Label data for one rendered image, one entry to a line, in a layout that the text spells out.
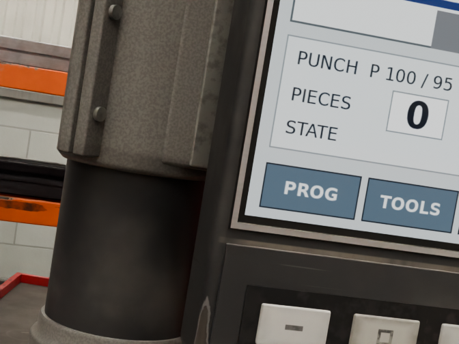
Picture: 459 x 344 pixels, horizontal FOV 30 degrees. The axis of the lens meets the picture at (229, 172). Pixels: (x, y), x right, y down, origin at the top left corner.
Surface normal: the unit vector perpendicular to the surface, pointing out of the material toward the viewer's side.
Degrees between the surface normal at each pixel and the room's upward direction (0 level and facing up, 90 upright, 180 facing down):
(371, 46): 90
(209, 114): 90
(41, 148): 90
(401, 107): 90
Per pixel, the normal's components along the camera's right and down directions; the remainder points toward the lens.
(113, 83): -0.37, 0.01
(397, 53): 0.21, 0.11
